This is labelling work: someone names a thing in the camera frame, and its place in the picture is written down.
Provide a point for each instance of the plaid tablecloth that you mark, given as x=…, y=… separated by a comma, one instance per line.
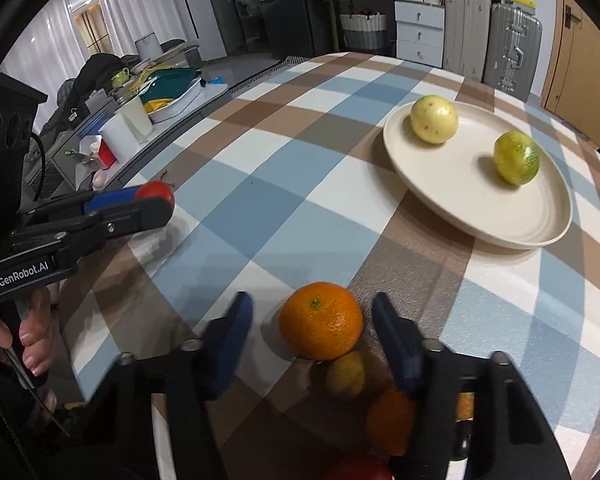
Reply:
x=290, y=184

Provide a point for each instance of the large orange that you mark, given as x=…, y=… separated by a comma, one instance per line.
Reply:
x=389, y=422

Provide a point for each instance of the yellow round fruit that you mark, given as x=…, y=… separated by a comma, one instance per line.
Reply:
x=434, y=119

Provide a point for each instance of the brown kiwi fruit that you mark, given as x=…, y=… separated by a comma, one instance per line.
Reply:
x=346, y=376
x=465, y=406

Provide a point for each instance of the black refrigerator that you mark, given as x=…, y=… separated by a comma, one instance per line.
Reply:
x=280, y=27

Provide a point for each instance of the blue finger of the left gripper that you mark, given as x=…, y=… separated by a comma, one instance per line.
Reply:
x=102, y=200
x=137, y=216

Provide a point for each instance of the red tomato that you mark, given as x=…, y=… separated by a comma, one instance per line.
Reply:
x=360, y=467
x=153, y=189

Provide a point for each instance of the cream round plate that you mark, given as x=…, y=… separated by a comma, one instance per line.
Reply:
x=458, y=181

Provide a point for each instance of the woven laundry basket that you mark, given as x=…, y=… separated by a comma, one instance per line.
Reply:
x=366, y=31

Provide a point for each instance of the white patterned rug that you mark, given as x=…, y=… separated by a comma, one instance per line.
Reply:
x=263, y=75

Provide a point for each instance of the white drawer desk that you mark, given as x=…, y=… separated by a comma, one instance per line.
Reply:
x=419, y=28

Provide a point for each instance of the yellow-green round fruit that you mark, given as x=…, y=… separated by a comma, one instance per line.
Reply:
x=516, y=158

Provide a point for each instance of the person's left hand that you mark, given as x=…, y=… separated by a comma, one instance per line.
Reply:
x=36, y=333

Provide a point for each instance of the beige suitcase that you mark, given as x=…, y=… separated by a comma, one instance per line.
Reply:
x=466, y=34

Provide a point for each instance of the wooden door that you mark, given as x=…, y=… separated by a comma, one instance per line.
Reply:
x=572, y=84

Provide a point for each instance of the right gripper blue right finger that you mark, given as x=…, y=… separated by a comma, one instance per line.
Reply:
x=401, y=342

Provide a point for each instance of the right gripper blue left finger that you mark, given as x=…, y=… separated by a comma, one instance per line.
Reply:
x=224, y=340

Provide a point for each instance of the small orange tangerine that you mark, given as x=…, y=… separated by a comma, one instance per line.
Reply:
x=321, y=321

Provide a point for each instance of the dark purple plum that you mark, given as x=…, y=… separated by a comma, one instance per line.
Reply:
x=462, y=436

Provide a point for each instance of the silver suitcase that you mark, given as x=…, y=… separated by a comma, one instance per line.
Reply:
x=513, y=51

